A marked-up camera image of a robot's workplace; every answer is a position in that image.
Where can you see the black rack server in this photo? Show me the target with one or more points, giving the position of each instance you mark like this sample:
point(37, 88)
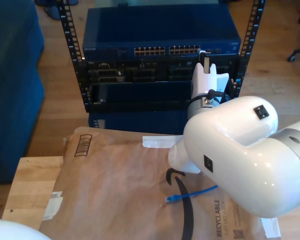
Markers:
point(150, 75)

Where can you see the white shipping label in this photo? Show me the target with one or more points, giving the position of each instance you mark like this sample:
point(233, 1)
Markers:
point(53, 205)

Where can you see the dark blue base plate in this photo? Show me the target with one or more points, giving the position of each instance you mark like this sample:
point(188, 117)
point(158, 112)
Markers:
point(130, 122)

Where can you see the brown packing paper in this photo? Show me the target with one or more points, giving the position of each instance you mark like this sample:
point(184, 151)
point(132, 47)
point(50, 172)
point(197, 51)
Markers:
point(102, 187)

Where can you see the white tape strip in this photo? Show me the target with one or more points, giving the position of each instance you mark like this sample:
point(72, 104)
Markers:
point(271, 227)
point(155, 141)

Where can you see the blue network switch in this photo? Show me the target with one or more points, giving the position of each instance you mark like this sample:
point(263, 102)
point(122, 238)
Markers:
point(152, 30)

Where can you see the dark blue rack tray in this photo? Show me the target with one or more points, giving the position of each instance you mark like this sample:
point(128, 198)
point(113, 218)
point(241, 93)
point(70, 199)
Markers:
point(140, 95)

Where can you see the dark blue slipper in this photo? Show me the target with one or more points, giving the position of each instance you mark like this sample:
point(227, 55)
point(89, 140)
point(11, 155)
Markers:
point(52, 12)

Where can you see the dark blue sofa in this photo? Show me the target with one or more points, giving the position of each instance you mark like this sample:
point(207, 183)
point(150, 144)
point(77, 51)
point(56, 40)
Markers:
point(12, 87)

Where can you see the black server rack frame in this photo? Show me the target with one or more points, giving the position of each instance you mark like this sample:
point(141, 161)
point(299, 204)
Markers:
point(83, 82)

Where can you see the black office chair base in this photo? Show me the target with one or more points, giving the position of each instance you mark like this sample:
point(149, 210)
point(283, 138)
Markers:
point(291, 58)

